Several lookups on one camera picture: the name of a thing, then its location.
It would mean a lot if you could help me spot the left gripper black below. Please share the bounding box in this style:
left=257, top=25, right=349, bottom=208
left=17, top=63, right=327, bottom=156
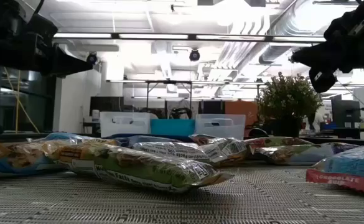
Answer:
left=0, top=14, right=94, bottom=78

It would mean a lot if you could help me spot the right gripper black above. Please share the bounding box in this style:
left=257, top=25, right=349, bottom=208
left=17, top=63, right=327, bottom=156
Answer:
left=289, top=6, right=364, bottom=93

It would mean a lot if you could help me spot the green orange granola bar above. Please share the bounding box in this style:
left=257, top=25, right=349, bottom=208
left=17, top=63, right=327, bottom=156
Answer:
left=189, top=133, right=254, bottom=168
left=255, top=142, right=360, bottom=166

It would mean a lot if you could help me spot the potted green plant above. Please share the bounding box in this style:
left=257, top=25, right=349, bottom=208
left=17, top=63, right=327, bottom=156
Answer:
left=255, top=72, right=324, bottom=138

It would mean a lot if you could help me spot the dark desk monitor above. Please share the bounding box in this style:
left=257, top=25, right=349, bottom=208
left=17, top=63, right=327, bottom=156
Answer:
left=330, top=95, right=362, bottom=129

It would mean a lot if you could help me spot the person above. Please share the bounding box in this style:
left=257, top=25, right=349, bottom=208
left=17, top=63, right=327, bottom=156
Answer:
left=306, top=109, right=326, bottom=132

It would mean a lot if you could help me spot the distant black monitor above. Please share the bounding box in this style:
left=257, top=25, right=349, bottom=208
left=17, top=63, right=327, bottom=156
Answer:
left=90, top=96, right=125, bottom=117

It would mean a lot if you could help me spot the distant black desk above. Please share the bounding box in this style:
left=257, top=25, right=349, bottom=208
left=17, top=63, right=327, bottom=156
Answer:
left=299, top=126, right=364, bottom=140

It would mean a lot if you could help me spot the clear plastic bin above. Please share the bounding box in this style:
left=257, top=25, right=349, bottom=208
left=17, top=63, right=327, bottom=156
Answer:
left=100, top=111, right=151, bottom=138
left=195, top=114, right=246, bottom=141

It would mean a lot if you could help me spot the orange partition panel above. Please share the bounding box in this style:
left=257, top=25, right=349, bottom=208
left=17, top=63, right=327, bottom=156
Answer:
left=225, top=101, right=259, bottom=127

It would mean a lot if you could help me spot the long linear light bar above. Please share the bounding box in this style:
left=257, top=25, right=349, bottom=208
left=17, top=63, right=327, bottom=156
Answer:
left=53, top=32, right=327, bottom=44

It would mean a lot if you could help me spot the black partition panel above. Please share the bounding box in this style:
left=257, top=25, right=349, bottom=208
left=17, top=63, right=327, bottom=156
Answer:
left=198, top=100, right=226, bottom=114

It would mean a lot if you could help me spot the teal plastic bin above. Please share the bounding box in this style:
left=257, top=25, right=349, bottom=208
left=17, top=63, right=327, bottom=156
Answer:
left=150, top=119, right=197, bottom=137

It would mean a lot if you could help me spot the grey woven placemat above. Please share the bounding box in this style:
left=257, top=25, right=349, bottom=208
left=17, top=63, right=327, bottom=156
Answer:
left=0, top=160, right=364, bottom=224

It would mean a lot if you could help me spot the silver ceiling air duct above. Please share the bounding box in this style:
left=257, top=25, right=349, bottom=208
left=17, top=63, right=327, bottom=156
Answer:
left=214, top=12, right=297, bottom=74

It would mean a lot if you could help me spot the yellow hanging cord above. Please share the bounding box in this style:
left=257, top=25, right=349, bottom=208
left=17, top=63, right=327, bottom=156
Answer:
left=14, top=70, right=21, bottom=134
left=2, top=66, right=41, bottom=134

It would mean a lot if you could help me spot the black frame knob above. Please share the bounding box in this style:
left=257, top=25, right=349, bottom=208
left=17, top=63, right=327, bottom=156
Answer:
left=248, top=127, right=270, bottom=139

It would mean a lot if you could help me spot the distant black rig frame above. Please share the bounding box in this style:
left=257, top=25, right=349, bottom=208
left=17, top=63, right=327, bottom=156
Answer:
left=144, top=80, right=194, bottom=110

